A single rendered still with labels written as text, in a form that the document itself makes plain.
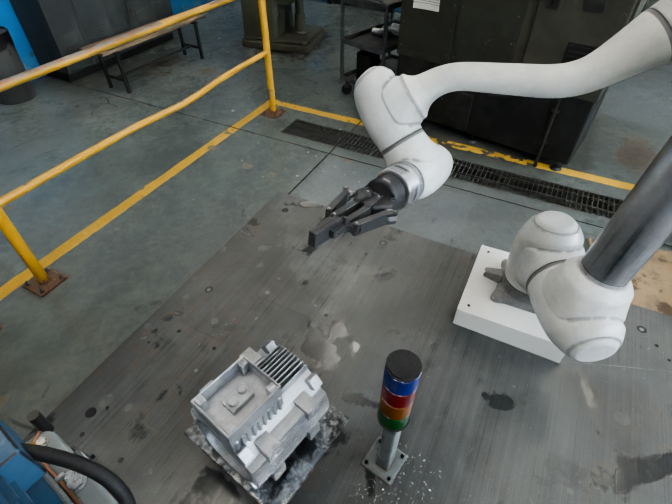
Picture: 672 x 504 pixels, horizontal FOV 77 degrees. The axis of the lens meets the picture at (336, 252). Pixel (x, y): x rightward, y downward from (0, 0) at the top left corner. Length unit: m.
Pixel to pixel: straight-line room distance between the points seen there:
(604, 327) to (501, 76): 0.56
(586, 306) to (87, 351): 2.19
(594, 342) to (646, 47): 0.57
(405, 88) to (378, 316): 0.68
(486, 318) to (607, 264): 0.39
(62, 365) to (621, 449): 2.27
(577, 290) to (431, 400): 0.44
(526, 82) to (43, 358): 2.38
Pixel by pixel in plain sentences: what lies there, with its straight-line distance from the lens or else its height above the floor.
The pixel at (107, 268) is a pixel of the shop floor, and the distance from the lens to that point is 2.89.
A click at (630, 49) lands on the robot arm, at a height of 1.58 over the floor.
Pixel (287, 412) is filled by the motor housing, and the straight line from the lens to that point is 0.86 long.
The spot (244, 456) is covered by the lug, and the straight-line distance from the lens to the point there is 0.82.
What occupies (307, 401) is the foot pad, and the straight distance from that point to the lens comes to 0.85.
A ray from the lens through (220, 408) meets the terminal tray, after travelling 0.83.
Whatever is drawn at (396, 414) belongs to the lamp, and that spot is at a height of 1.10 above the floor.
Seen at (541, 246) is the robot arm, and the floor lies 1.11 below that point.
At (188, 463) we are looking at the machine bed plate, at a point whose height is 0.80.
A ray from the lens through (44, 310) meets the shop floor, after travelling 2.83.
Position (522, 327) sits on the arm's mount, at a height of 0.87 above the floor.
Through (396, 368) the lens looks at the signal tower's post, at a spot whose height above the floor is 1.22.
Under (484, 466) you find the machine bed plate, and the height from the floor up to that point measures 0.80.
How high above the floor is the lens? 1.84
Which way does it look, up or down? 44 degrees down
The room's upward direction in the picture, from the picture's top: straight up
